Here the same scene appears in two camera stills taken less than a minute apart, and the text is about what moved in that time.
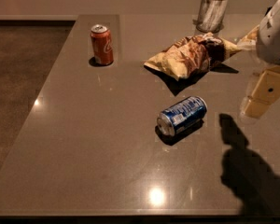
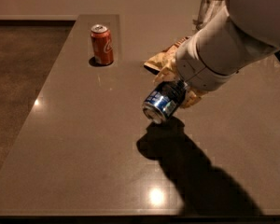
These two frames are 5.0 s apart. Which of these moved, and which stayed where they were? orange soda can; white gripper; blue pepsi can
Moved: white gripper; blue pepsi can
Stayed: orange soda can
